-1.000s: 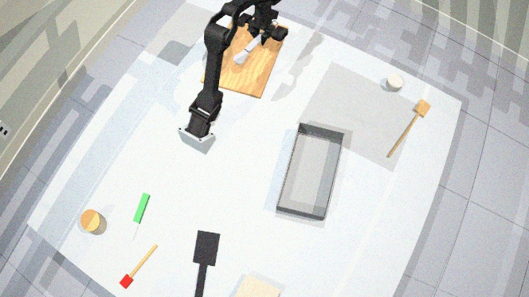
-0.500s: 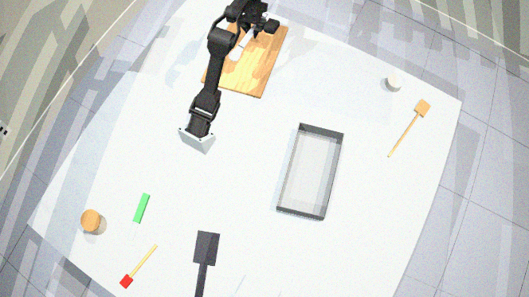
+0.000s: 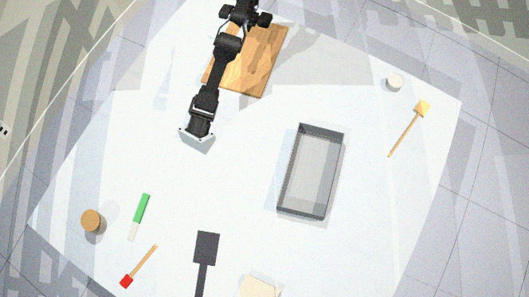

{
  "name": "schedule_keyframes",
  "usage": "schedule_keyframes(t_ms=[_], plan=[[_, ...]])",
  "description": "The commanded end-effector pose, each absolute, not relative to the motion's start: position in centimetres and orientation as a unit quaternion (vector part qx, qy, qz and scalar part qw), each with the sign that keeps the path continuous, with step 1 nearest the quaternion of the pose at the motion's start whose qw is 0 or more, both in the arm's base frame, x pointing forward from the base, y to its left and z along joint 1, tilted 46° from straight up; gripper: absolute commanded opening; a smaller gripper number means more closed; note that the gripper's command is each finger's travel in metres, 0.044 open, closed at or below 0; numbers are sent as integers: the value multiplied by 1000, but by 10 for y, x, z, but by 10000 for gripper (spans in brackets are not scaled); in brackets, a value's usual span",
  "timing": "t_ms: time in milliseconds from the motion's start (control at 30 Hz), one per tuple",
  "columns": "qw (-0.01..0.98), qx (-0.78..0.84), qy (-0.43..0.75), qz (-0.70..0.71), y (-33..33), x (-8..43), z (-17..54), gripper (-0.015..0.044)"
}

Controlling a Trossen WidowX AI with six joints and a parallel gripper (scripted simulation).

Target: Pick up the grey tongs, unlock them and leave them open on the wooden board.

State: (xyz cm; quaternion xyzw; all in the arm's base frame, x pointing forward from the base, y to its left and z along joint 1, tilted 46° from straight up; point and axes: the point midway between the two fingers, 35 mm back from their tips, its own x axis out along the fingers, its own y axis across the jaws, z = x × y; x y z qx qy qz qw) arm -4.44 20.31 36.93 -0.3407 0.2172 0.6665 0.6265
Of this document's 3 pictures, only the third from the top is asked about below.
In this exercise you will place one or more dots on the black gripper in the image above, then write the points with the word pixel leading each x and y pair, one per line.
pixel 263 20

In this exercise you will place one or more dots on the wooden board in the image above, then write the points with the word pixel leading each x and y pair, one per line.
pixel 249 73

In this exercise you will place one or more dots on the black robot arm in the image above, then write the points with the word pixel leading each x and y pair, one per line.
pixel 227 46

